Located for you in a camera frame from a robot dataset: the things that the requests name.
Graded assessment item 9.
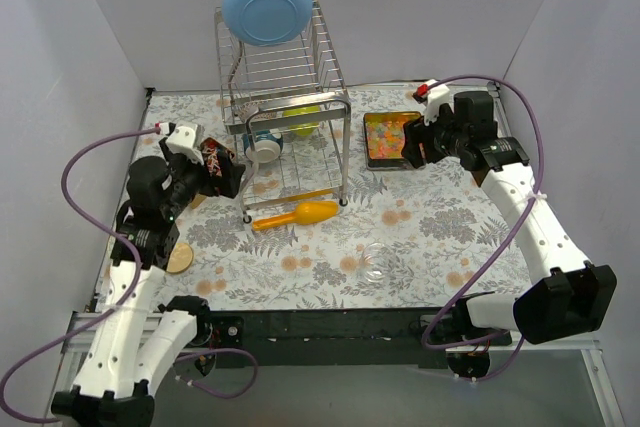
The square tin of star candies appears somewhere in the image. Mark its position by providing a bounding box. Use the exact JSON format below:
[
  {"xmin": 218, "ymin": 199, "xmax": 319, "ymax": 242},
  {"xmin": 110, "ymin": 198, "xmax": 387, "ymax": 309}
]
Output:
[{"xmin": 363, "ymin": 111, "xmax": 421, "ymax": 170}]

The yellow plastic scoop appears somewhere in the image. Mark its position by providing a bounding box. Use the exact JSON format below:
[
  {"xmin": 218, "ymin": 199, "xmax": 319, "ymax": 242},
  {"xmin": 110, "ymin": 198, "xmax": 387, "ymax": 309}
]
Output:
[{"xmin": 252, "ymin": 201, "xmax": 339, "ymax": 231}]

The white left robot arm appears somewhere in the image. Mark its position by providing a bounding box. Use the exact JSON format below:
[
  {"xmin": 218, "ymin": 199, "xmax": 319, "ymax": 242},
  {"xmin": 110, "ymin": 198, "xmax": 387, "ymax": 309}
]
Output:
[{"xmin": 51, "ymin": 138, "xmax": 245, "ymax": 426}]

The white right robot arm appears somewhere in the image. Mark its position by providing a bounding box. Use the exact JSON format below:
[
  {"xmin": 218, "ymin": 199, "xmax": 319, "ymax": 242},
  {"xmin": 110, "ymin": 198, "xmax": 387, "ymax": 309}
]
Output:
[{"xmin": 402, "ymin": 85, "xmax": 617, "ymax": 347}]

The gold tin of small items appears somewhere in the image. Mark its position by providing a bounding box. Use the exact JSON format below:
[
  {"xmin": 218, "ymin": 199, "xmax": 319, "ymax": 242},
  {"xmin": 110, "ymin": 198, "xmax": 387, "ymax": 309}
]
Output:
[{"xmin": 197, "ymin": 137, "xmax": 237, "ymax": 199}]

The blue and white mug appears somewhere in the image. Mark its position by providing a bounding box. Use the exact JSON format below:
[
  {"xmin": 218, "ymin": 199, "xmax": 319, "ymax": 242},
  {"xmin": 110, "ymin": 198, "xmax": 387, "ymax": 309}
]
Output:
[{"xmin": 241, "ymin": 129, "xmax": 284, "ymax": 164}]

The gold round jar lid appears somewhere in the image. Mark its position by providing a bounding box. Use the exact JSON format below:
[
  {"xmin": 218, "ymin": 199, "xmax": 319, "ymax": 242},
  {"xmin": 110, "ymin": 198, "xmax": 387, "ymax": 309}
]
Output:
[{"xmin": 166, "ymin": 243, "xmax": 194, "ymax": 275}]

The green bowl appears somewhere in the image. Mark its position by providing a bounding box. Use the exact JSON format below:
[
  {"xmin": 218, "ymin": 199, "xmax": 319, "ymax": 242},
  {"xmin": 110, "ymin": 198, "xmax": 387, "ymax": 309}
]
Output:
[{"xmin": 282, "ymin": 105, "xmax": 321, "ymax": 137}]

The floral patterned table mat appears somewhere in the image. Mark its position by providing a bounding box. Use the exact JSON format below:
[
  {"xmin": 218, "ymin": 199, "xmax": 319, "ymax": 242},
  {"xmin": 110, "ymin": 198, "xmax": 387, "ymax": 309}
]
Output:
[{"xmin": 97, "ymin": 84, "xmax": 554, "ymax": 311}]

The clear plastic jar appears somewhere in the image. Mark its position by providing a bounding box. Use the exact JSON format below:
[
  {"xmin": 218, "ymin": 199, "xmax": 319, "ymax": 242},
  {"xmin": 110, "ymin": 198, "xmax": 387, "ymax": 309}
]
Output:
[{"xmin": 359, "ymin": 243, "xmax": 396, "ymax": 285}]

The blue plate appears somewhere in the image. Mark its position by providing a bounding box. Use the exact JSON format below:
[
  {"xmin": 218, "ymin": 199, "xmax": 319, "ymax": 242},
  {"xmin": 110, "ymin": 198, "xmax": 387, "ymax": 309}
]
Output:
[{"xmin": 221, "ymin": 0, "xmax": 313, "ymax": 46}]

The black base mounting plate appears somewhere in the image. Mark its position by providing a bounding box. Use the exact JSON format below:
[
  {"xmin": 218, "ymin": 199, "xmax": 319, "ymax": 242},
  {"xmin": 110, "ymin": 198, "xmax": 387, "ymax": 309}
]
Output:
[{"xmin": 199, "ymin": 310, "xmax": 514, "ymax": 371}]

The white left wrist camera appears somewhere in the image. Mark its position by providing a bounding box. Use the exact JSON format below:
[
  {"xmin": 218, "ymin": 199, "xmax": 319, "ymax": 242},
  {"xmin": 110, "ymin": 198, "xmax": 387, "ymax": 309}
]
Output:
[{"xmin": 156, "ymin": 122, "xmax": 204, "ymax": 165}]

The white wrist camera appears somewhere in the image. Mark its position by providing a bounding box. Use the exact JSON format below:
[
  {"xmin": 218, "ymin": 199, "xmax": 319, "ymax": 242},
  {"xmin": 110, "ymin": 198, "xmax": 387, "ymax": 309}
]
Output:
[
  {"xmin": 156, "ymin": 122, "xmax": 204, "ymax": 165},
  {"xmin": 412, "ymin": 80, "xmax": 450, "ymax": 124}
]

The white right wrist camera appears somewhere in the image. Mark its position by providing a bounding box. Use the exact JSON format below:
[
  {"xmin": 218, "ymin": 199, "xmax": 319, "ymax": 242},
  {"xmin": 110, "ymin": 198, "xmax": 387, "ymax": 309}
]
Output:
[{"xmin": 412, "ymin": 80, "xmax": 450, "ymax": 124}]

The steel wire dish rack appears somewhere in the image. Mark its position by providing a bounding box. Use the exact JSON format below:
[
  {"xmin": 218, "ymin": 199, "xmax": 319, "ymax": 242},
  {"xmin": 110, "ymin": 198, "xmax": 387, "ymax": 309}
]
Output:
[{"xmin": 214, "ymin": 1, "xmax": 352, "ymax": 223}]

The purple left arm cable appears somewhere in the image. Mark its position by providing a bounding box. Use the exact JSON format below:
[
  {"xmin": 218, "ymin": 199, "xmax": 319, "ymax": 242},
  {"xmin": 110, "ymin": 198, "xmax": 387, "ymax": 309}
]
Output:
[{"xmin": 0, "ymin": 127, "xmax": 259, "ymax": 423}]

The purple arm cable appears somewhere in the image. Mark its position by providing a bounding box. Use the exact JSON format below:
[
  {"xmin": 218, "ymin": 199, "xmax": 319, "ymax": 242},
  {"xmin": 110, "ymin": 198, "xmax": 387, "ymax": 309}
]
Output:
[
  {"xmin": 0, "ymin": 127, "xmax": 259, "ymax": 423},
  {"xmin": 421, "ymin": 74, "xmax": 546, "ymax": 383}
]

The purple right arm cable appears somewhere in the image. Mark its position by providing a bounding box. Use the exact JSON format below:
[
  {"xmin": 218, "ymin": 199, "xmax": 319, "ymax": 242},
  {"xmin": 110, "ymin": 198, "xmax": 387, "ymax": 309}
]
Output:
[{"xmin": 421, "ymin": 74, "xmax": 546, "ymax": 383}]

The aluminium table edge rail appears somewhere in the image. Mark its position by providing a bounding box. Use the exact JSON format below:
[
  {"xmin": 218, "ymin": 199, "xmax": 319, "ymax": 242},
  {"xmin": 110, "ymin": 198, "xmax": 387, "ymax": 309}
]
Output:
[{"xmin": 62, "ymin": 311, "xmax": 626, "ymax": 427}]

